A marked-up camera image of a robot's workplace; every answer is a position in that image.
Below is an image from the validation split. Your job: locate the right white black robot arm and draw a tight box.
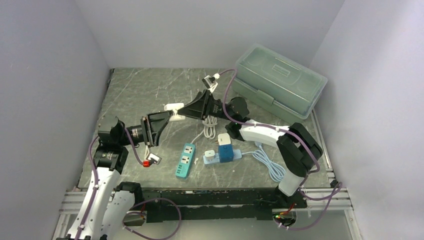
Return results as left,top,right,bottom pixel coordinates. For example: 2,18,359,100
176,90,324,208

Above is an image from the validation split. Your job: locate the white cube socket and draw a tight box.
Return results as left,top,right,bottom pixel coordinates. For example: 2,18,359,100
217,133,231,146

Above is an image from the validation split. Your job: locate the black base frame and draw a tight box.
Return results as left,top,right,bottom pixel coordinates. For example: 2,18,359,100
131,187,308,223

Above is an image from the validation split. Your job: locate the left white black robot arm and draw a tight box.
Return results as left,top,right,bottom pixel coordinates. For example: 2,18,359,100
63,110,173,240

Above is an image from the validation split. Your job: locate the blue cube adapter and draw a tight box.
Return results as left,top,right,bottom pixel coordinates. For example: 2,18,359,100
218,144,234,163

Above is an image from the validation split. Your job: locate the teal power strip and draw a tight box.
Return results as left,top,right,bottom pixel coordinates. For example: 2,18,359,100
174,114,220,180

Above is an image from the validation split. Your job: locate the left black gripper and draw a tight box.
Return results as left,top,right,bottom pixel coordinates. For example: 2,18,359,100
117,110,173,148

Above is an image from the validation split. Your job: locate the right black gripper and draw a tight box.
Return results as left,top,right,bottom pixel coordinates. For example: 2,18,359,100
174,90,234,122

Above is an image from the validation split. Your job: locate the small white charger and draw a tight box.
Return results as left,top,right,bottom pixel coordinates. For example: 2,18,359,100
203,149,216,161

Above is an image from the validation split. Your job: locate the light blue power strip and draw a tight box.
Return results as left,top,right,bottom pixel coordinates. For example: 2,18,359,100
202,140,287,183

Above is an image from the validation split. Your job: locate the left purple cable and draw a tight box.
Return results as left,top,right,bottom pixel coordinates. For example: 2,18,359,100
72,127,183,240

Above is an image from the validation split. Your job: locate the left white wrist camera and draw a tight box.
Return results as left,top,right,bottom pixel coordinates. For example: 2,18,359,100
142,146,162,168

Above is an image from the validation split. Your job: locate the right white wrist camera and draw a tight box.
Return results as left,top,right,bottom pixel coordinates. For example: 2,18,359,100
202,73,220,93

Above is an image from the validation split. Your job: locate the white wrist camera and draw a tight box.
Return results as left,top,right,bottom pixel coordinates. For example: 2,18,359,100
142,146,162,168
202,73,220,93

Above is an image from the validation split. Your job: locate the green plastic toolbox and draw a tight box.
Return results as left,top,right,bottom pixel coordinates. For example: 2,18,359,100
231,43,328,124

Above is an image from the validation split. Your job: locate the white blue charger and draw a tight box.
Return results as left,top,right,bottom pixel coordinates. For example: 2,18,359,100
164,102,186,122

